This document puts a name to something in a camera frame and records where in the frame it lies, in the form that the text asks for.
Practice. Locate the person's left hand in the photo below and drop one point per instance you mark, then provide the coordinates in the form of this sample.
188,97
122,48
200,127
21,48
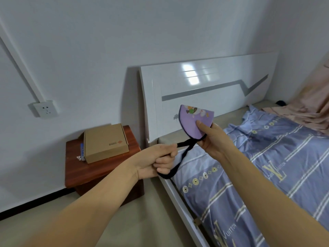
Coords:
147,163

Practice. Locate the person's right hand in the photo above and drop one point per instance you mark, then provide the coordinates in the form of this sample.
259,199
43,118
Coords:
214,142

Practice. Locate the person's right thumb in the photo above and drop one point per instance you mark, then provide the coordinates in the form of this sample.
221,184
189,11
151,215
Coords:
203,125

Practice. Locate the person's left thumb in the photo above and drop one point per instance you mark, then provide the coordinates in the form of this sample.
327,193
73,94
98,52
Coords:
165,150

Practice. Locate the person's right forearm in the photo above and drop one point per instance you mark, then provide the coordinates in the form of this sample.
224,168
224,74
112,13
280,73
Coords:
262,195

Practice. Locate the person's left forearm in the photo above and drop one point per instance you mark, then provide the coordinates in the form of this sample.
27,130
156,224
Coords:
95,203

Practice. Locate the white glossy headboard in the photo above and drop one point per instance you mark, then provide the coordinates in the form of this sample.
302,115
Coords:
218,74

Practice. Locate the brown cardboard box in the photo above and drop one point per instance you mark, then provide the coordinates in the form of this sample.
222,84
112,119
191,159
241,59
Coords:
105,141

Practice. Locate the small dark object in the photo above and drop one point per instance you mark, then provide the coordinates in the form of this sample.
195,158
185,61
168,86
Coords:
281,103

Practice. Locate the red-brown wooden nightstand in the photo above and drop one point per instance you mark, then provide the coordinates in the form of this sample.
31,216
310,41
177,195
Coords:
84,174

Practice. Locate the blue patterned bed cover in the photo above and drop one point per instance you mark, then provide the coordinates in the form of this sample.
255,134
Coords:
282,156

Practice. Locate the pink blanket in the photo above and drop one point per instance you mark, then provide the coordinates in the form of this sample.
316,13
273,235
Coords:
311,105

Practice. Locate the white bed frame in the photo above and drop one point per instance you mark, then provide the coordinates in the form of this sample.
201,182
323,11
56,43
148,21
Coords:
180,205

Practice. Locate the white wall socket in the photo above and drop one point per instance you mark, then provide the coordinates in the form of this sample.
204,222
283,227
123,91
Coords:
46,109

